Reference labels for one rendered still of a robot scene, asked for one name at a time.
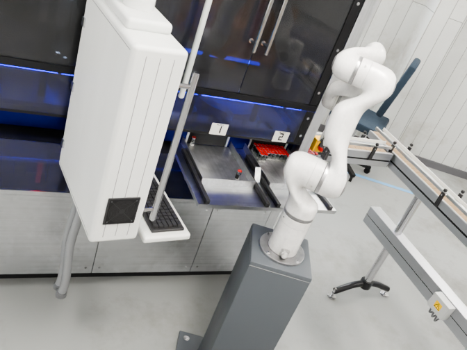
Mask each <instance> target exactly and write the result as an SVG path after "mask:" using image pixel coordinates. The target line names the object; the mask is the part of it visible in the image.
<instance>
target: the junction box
mask: <svg viewBox="0 0 467 350"><path fill-rule="evenodd" d="M427 304H428V306H429V307H430V308H431V309H432V310H433V311H434V313H435V314H436V316H437V317H438V318H439V319H440V320H448V318H449V317H450V316H451V314H452V313H453V312H454V310H455V309H456V308H455V307H454V306H453V305H452V304H451V302H450V301H449V300H448V299H447V297H446V296H445V295H444V294H443V293H442V292H435V293H434V294H433V295H432V297H431V298H430V300H429V301H428V302H427Z"/></svg>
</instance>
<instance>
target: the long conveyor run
mask: <svg viewBox="0 0 467 350"><path fill-rule="evenodd" d="M375 130H376V131H378V132H376V131H371V130H370V131H369V132H368V134H367V136H366V139H371V140H382V141H386V144H383V145H384V146H390V147H392V149H391V150H390V149H387V151H388V152H389V153H392V154H393V157H392V158H391V161H390V163H389V164H388V166H387V167H388V168H389V169H390V170H391V171H392V172H393V173H394V174H395V175H396V176H397V177H398V178H399V179H400V180H401V181H402V182H403V183H404V184H405V185H406V186H407V187H408V188H409V189H410V190H411V191H412V192H413V193H414V194H415V195H416V196H417V197H418V198H419V199H420V200H421V201H422V202H423V203H424V204H425V205H426V206H427V207H428V208H429V209H430V210H431V211H432V212H433V213H434V214H435V215H436V217H437V218H438V219H439V220H440V221H441V222H442V223H443V224H444V225H445V226H446V227H447V228H448V229H449V230H450V231H451V232H452V233H453V234H454V235H455V236H456V237H457V238H458V239H459V240H460V241H461V242H462V243H463V245H464V246H465V247H466V248H467V204H466V203H465V202H464V201H463V200H462V199H461V198H462V197H463V194H464V193H465V190H461V193H459V194H458V195H456V194H455V193H454V192H453V191H452V190H451V189H450V188H449V187H448V186H447V185H446V184H445V183H444V182H443V181H441V180H440V179H439V178H438V177H437V176H436V175H435V174H434V173H433V172H431V171H430V170H429V169H428V168H427V167H426V166H425V165H424V164H423V163H422V162H420V161H419V159H417V157H415V156H414V155H413V154H412V153H411V152H410V150H411V147H412V146H413V144H412V143H411V144H410V146H408V148H406V147H405V146H404V145H403V144H401V143H400V142H399V141H398V140H397V139H396V138H395V137H394V136H393V135H391V134H390V133H389V132H388V131H387V130H386V129H385V128H383V132H382V131H381V130H380V129H379V128H378V127H376V128H375ZM398 145H399V146H398ZM410 156H411V157H410ZM434 179H435V180H434Z"/></svg>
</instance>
